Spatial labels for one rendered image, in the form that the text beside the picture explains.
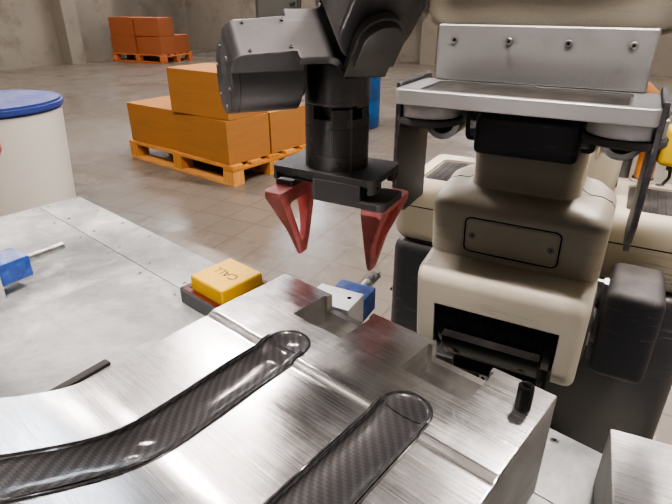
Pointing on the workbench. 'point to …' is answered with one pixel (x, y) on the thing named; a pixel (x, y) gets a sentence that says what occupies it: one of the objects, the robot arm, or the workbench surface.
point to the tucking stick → (83, 374)
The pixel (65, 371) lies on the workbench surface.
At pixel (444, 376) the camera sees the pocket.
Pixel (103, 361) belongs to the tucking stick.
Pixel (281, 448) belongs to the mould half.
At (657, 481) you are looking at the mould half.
